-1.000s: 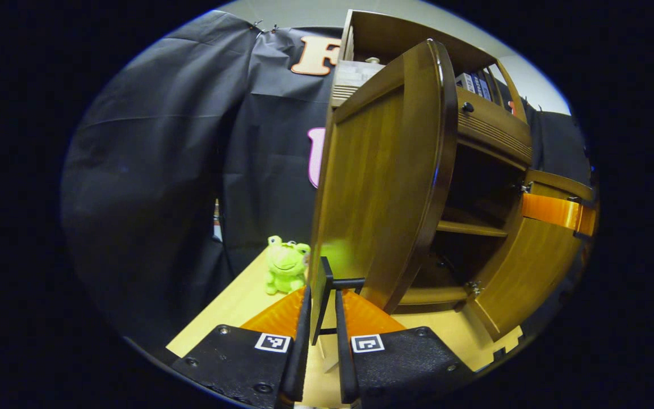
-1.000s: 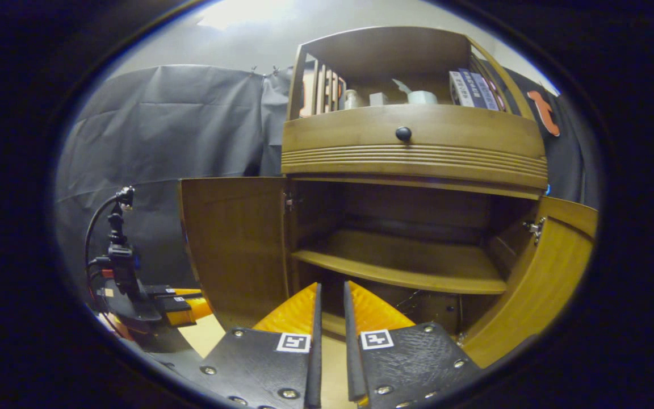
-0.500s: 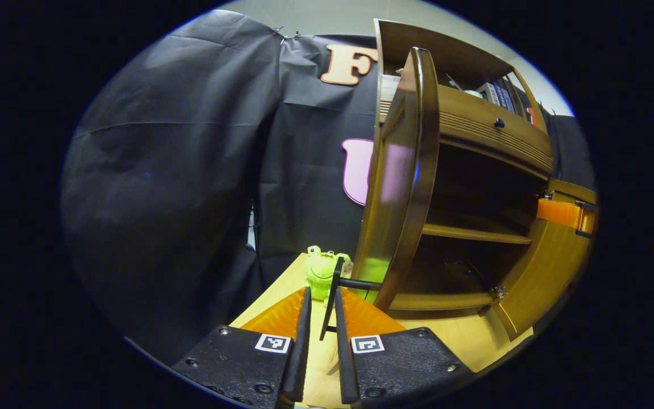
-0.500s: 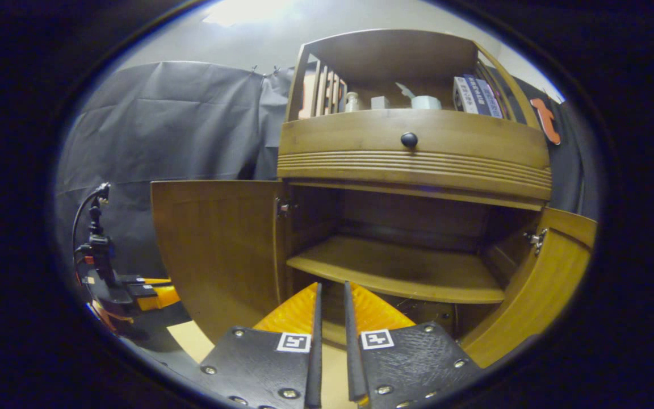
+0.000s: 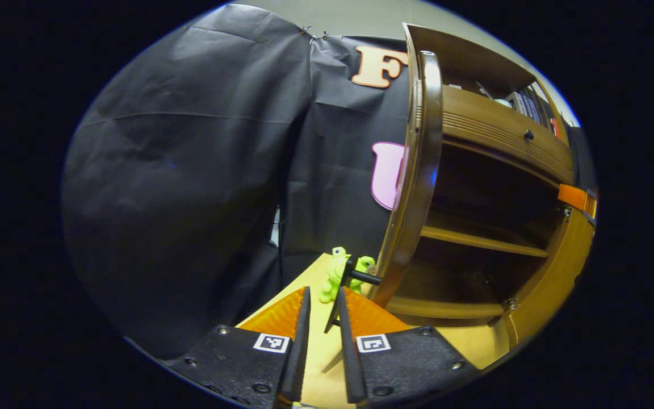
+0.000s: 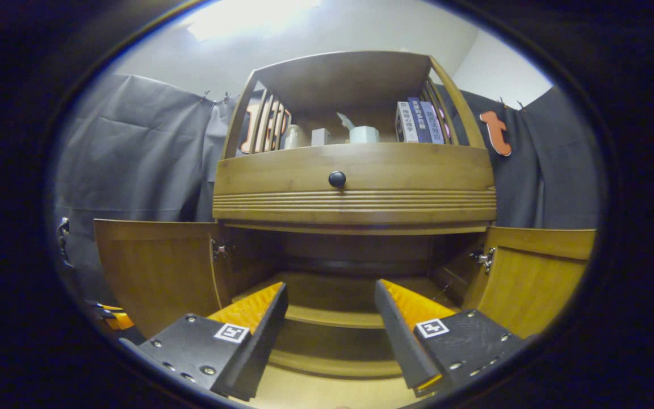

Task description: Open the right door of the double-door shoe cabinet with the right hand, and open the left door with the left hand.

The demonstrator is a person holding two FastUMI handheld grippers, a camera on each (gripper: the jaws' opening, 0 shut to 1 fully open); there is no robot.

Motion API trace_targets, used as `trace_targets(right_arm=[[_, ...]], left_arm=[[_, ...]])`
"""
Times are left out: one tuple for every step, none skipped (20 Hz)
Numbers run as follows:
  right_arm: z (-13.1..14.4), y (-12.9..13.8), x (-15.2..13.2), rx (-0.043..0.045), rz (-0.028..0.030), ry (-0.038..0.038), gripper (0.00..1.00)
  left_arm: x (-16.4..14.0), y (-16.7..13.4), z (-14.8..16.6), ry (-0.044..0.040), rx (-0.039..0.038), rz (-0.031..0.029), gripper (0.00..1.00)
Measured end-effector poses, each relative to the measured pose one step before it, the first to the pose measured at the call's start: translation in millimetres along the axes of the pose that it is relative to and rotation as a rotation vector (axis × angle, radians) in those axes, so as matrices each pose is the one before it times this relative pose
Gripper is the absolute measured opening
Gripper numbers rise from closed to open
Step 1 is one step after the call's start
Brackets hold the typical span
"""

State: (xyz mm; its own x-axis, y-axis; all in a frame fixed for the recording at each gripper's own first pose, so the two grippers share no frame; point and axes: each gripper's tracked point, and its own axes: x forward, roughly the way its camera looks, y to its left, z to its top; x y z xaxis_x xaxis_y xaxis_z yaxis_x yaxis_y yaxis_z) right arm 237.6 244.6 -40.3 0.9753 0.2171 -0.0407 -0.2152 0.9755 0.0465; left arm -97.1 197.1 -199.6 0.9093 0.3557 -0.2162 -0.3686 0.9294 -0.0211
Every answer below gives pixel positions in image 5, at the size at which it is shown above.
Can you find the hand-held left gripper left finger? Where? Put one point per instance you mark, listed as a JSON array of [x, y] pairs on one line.
[[303, 341]]

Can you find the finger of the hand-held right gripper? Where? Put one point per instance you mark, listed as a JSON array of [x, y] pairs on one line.
[[574, 196]]

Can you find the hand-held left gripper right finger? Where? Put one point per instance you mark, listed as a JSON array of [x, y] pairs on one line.
[[347, 352]]

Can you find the wooden double-door shoe cabinet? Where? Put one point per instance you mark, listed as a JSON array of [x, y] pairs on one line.
[[474, 237]]

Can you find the green frog toy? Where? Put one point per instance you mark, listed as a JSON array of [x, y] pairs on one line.
[[335, 272]]

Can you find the light blue book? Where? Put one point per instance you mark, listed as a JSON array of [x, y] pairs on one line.
[[538, 108]]

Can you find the wooden drawer with black knob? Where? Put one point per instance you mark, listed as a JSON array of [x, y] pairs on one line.
[[491, 130]]

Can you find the pale slender utensil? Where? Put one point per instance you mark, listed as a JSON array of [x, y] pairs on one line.
[[483, 89]]

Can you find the black backdrop cloth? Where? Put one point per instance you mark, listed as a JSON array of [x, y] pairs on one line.
[[191, 170]]

